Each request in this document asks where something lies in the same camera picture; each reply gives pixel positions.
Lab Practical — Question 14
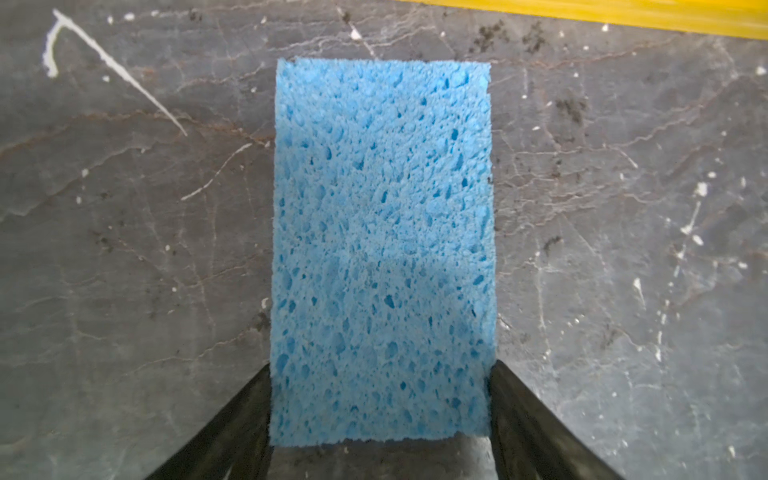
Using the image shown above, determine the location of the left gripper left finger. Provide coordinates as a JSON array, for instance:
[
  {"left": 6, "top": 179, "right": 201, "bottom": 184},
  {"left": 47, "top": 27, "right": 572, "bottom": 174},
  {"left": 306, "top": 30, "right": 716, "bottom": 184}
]
[{"left": 148, "top": 365, "right": 273, "bottom": 479}]

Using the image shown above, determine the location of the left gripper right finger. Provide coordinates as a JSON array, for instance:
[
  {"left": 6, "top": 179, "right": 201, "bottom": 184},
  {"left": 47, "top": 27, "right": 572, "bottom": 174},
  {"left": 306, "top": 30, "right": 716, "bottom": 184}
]
[{"left": 488, "top": 360, "right": 621, "bottom": 480}]

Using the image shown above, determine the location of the blue sponge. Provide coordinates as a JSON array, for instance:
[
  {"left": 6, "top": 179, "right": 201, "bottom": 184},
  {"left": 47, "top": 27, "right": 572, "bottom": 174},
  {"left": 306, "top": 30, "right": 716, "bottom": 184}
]
[{"left": 270, "top": 58, "right": 497, "bottom": 447}]

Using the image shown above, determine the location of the yellow pink blue shelf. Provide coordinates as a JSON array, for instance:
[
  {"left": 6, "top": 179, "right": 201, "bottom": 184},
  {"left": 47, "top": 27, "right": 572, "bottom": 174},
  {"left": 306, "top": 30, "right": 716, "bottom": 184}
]
[{"left": 423, "top": 0, "right": 767, "bottom": 40}]

